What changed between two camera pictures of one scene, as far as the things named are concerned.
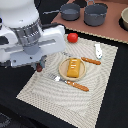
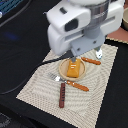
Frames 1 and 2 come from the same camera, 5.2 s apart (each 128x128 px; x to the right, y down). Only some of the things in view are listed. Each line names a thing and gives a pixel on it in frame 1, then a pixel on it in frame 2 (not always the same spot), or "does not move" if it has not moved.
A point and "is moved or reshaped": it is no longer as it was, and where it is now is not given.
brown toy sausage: [38, 68] is moved or reshaped
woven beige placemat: [72, 84] does not move
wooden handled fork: [69, 82] does not move
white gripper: [24, 46] -> [79, 26]
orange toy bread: [74, 67] does not move
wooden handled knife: [83, 58] does not move
